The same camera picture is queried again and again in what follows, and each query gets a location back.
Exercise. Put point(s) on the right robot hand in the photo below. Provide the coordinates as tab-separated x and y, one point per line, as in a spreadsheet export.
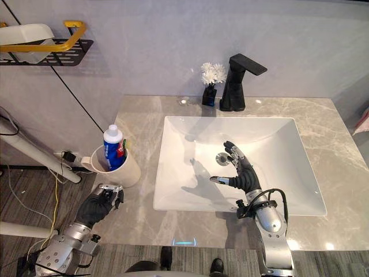
243	172

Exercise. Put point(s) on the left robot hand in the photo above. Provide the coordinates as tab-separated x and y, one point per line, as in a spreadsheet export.
95	206

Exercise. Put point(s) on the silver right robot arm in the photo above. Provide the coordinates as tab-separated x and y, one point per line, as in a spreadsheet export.
271	231

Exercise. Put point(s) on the white square sink basin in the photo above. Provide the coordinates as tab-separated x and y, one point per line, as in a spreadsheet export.
239	164

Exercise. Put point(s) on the chrome sink drain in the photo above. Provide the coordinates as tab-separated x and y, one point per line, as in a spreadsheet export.
223	158

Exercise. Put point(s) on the beige ceramic mug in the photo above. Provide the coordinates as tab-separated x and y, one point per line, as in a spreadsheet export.
121	170

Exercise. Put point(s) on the black power adapter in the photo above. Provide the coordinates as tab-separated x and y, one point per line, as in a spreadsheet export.
69	156

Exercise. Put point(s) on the blue white toothpaste tube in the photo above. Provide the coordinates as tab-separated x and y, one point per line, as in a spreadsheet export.
113	147

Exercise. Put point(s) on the green red toothbrush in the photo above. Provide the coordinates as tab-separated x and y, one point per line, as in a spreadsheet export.
125	144

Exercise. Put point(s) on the black angular faucet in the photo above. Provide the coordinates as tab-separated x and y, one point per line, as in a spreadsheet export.
235	86

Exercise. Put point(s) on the white flowers in black vase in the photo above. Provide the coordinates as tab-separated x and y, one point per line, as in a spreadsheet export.
212	82

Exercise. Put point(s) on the white plastic basin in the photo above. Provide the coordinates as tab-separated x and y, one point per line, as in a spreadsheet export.
24	40

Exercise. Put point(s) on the white tubular frame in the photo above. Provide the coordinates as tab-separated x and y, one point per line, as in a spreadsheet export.
37	155

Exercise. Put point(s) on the black wall shelf yellow rail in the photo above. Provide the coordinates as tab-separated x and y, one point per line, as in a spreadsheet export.
54	52

